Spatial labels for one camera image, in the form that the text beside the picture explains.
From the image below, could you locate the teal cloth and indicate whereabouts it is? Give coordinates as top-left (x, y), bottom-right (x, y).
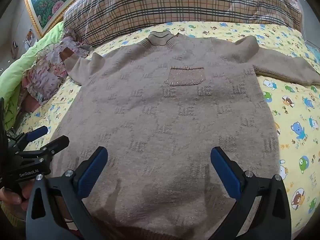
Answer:
top-left (306, 42), bottom-right (320, 65)

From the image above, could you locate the person's left hand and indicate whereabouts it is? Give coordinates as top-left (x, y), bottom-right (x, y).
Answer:
top-left (0, 183), bottom-right (34, 212)

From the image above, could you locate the beige knit sweater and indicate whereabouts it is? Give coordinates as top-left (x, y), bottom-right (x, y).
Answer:
top-left (50, 30), bottom-right (320, 240)

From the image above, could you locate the light green blanket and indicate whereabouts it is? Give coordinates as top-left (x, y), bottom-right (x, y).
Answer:
top-left (0, 21), bottom-right (65, 130)

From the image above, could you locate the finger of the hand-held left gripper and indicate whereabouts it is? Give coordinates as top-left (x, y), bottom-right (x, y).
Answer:
top-left (15, 126), bottom-right (48, 153)
top-left (22, 135), bottom-right (70, 167)

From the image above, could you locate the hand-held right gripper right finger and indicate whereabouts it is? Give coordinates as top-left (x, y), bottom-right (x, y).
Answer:
top-left (210, 147), bottom-right (292, 240)

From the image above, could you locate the gold framed landscape painting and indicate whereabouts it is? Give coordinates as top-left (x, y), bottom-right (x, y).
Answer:
top-left (22, 0), bottom-right (100, 37)

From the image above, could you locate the yellow cartoon bear bed sheet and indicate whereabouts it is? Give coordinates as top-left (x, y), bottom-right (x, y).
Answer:
top-left (20, 21), bottom-right (320, 240)

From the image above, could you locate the pink floral ruffled cloth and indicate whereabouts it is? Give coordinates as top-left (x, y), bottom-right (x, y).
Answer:
top-left (21, 29), bottom-right (93, 105)

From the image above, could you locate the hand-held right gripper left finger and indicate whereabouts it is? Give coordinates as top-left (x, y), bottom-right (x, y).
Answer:
top-left (26, 146), bottom-right (108, 240)

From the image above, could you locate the plaid quilt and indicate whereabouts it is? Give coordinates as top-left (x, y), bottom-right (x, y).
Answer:
top-left (62, 0), bottom-right (303, 48)

